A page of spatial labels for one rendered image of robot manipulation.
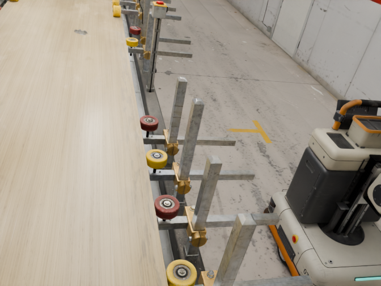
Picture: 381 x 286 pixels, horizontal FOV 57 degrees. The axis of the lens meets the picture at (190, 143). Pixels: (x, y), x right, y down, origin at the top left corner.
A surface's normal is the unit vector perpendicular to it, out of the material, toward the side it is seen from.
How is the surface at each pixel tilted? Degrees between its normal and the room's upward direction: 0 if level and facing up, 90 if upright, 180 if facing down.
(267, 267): 0
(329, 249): 0
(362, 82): 90
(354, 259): 0
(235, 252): 90
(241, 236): 90
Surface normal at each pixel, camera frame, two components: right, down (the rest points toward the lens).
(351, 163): 0.18, 0.58
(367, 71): -0.96, -0.02
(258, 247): 0.17, -0.82
